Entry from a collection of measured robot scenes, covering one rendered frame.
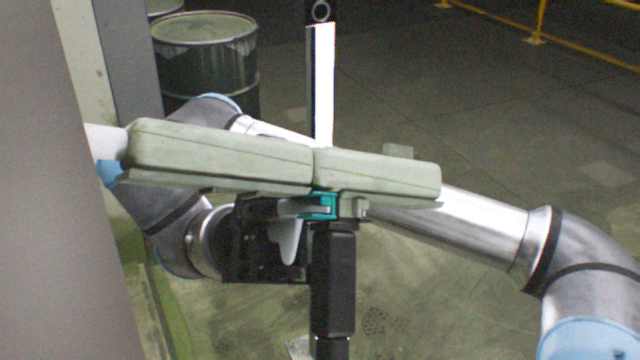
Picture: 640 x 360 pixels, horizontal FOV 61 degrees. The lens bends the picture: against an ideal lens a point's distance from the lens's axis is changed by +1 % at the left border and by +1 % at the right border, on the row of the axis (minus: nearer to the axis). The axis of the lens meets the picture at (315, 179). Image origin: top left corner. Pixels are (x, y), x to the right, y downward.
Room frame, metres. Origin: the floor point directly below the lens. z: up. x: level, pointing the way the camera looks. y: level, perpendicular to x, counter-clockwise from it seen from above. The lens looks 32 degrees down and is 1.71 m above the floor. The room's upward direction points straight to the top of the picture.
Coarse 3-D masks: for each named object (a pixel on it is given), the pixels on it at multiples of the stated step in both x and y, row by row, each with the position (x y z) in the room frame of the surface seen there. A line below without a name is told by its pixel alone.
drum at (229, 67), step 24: (168, 48) 2.59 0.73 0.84; (192, 48) 2.56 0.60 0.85; (216, 48) 2.58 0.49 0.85; (240, 48) 2.66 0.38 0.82; (168, 72) 2.61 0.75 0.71; (192, 72) 2.56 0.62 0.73; (216, 72) 2.58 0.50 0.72; (240, 72) 2.66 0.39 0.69; (168, 96) 2.62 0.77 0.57; (192, 96) 2.56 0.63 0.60; (240, 96) 2.65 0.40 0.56
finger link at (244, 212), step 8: (272, 200) 0.41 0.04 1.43; (240, 208) 0.45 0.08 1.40; (248, 208) 0.42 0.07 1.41; (256, 208) 0.42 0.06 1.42; (264, 208) 0.41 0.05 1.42; (272, 208) 0.41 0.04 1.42; (240, 216) 0.44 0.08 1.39; (248, 216) 0.42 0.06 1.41; (256, 216) 0.42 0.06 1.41; (264, 216) 0.41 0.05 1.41; (272, 216) 0.40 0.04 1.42
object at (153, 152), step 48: (96, 144) 0.33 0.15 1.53; (144, 144) 0.33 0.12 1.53; (192, 144) 0.35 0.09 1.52; (240, 144) 0.37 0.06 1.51; (288, 144) 0.39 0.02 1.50; (384, 144) 0.47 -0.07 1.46; (240, 192) 0.37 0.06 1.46; (288, 192) 0.37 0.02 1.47; (336, 192) 0.40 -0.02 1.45; (384, 192) 0.42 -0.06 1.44; (432, 192) 0.44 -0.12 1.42; (336, 240) 0.37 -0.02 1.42; (336, 288) 0.34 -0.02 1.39; (336, 336) 0.32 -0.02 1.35
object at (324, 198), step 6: (312, 192) 0.38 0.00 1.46; (318, 192) 0.38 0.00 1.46; (324, 192) 0.38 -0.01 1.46; (318, 198) 0.38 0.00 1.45; (324, 198) 0.38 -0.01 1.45; (330, 198) 0.38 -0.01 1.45; (324, 204) 0.38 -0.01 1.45; (330, 204) 0.38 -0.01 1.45; (300, 216) 0.38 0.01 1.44; (306, 216) 0.37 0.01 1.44; (312, 216) 0.36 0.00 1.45; (318, 216) 0.37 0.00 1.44; (324, 216) 0.37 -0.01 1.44; (330, 216) 0.37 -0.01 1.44; (336, 216) 0.37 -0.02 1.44
